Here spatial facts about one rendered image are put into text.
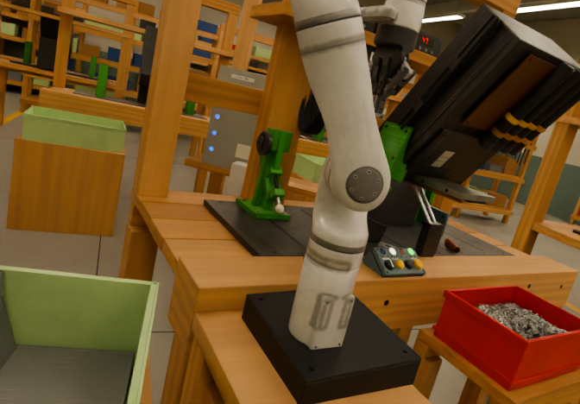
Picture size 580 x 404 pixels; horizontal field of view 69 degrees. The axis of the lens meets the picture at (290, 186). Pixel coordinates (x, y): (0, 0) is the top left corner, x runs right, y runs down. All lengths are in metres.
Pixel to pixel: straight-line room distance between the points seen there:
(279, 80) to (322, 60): 0.87
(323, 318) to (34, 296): 0.43
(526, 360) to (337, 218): 0.56
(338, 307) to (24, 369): 0.45
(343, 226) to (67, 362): 0.44
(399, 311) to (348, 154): 0.67
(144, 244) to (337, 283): 0.87
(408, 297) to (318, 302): 0.53
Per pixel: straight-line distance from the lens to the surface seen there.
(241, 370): 0.73
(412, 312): 1.24
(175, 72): 1.32
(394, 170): 1.32
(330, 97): 0.58
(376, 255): 1.11
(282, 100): 1.46
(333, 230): 0.65
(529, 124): 1.42
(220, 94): 1.46
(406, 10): 0.81
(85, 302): 0.71
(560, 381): 1.23
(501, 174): 7.84
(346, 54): 0.58
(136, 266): 1.46
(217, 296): 0.85
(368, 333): 0.81
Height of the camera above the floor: 1.28
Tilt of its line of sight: 12 degrees down
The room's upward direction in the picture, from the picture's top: 14 degrees clockwise
